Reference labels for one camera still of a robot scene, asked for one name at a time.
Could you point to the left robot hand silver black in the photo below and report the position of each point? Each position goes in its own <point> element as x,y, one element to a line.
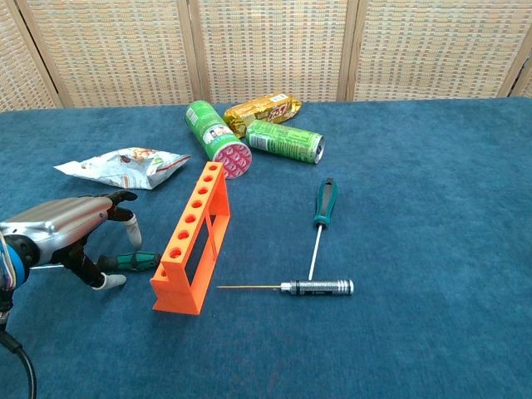
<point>62,220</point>

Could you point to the small green black screwdriver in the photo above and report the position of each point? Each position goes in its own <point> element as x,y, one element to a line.
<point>141,260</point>

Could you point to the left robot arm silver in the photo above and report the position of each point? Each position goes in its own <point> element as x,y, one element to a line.
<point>12,270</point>

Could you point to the orange tool rack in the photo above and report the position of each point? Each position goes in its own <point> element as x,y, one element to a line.
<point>208,216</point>

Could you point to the black metal precision screwdriver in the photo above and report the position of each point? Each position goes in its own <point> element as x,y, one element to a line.
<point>320,287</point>

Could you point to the white snack bag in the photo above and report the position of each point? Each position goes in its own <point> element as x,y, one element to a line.
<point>124,168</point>

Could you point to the green chip canister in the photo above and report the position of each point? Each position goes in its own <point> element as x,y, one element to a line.
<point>214,133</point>

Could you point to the gold foil snack package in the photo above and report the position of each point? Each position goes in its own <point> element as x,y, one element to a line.
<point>266,110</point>

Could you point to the green drink can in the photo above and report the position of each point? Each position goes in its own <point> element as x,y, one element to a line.
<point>284,141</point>

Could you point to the woven wooden folding screen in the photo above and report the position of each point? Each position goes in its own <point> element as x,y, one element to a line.
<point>270,41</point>

